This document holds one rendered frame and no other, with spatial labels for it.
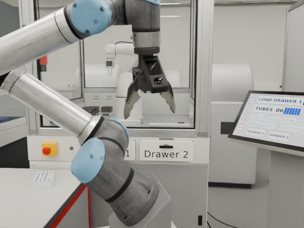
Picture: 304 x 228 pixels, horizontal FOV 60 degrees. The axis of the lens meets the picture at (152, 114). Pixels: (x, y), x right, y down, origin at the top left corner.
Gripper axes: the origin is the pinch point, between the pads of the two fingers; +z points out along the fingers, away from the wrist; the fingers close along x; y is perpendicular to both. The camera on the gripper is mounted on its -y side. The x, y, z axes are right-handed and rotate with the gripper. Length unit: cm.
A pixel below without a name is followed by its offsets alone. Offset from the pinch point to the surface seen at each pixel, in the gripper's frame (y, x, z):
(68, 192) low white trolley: 33, 31, 46
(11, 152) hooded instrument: 119, 77, 67
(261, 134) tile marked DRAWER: 27, -61, 28
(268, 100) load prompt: 39, -72, 16
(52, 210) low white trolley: 18, 36, 42
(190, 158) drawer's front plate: 44, -32, 47
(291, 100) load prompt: 30, -77, 14
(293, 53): 171, -202, 22
